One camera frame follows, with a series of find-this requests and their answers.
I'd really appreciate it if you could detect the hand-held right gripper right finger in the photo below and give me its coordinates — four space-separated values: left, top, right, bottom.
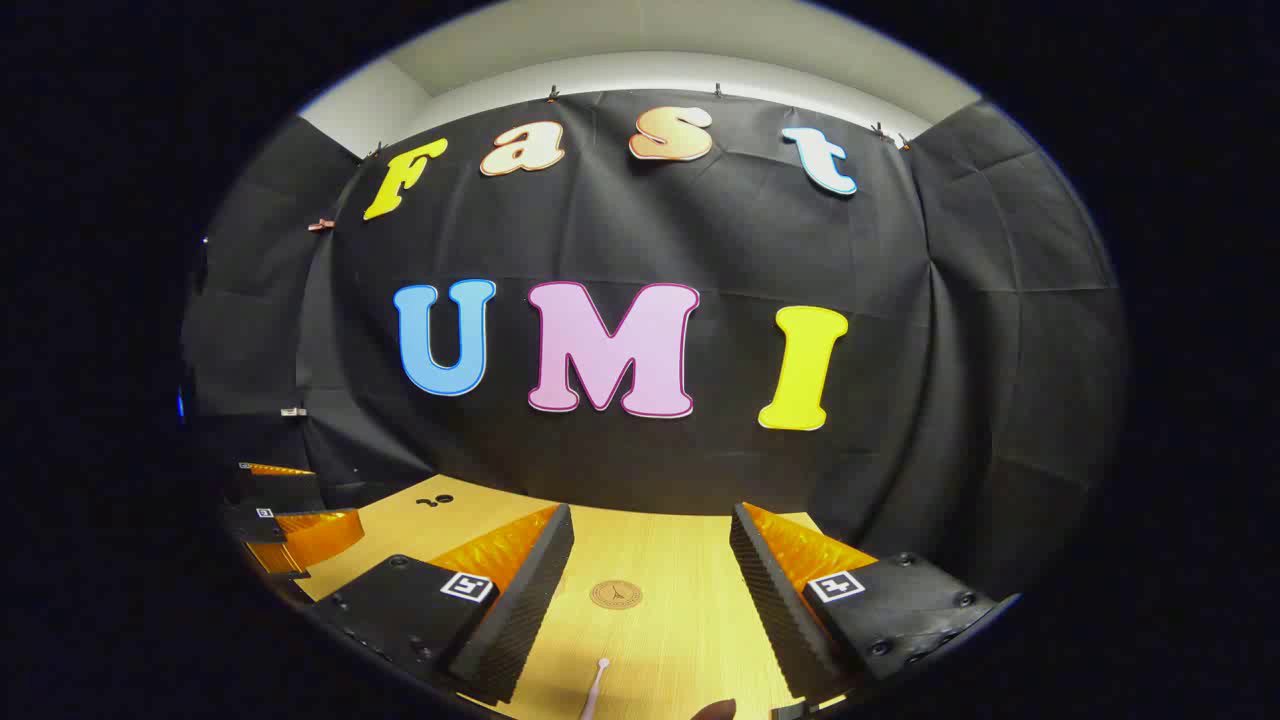
729 502 1001 703

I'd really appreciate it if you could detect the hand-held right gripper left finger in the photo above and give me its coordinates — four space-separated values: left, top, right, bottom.
298 503 577 704

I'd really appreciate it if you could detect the pale purple toothbrush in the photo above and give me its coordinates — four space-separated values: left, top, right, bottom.
580 657 611 720

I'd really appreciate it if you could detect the wooden desktop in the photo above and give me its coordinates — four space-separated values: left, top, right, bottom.
295 478 881 720

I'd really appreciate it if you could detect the black backdrop cloth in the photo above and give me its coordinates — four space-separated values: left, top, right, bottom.
180 88 1131 601

